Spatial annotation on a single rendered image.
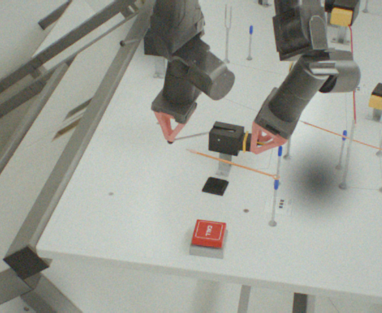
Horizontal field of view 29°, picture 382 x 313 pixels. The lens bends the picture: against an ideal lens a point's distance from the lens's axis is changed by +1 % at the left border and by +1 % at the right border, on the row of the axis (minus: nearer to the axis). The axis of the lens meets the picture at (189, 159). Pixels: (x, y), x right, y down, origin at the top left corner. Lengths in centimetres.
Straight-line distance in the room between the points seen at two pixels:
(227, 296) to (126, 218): 58
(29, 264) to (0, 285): 9
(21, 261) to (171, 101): 38
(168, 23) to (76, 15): 176
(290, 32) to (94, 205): 45
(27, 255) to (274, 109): 48
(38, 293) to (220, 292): 58
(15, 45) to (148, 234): 180
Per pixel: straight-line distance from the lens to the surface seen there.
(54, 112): 198
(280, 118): 125
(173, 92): 129
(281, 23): 125
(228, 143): 132
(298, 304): 169
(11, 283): 132
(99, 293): 143
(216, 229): 120
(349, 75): 127
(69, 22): 284
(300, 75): 121
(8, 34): 296
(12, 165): 186
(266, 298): 368
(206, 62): 121
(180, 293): 164
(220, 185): 133
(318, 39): 122
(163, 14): 116
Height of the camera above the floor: 170
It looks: 29 degrees down
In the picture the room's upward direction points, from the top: 63 degrees clockwise
